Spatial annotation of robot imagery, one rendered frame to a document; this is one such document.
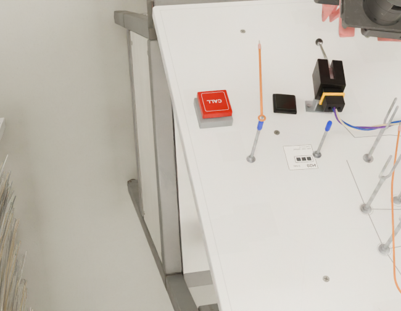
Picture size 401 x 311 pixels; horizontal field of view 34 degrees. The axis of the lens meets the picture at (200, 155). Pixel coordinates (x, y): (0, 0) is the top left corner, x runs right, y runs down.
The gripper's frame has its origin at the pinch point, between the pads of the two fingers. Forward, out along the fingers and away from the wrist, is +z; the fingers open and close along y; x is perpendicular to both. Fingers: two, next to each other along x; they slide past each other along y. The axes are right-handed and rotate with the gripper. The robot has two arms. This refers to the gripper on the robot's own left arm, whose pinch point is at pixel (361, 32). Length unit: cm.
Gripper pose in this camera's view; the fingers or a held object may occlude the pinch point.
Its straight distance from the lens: 96.0
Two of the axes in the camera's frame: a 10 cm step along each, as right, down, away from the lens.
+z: -0.8, 2.0, 9.8
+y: 9.9, 0.9, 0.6
